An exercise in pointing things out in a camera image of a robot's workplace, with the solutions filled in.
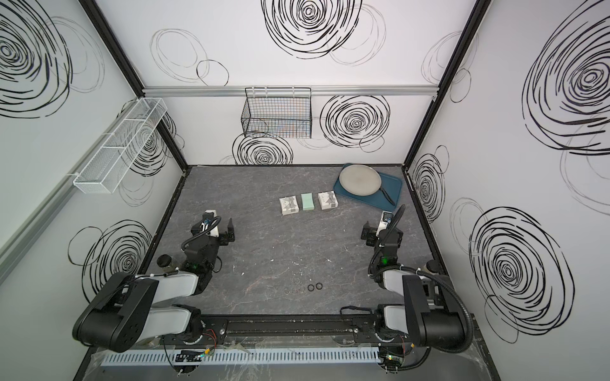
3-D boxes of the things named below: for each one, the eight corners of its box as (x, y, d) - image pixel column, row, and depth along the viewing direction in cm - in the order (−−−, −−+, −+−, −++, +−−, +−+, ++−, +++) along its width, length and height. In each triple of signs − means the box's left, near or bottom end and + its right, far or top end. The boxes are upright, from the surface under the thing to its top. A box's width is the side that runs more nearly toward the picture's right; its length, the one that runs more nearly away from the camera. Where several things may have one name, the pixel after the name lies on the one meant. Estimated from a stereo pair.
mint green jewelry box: (303, 211, 105) (302, 207, 103) (300, 197, 110) (300, 193, 108) (314, 209, 105) (314, 206, 103) (311, 195, 111) (311, 192, 109)
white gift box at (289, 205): (283, 217, 104) (282, 211, 100) (279, 203, 108) (278, 198, 105) (299, 213, 105) (299, 207, 102) (295, 199, 110) (294, 194, 107)
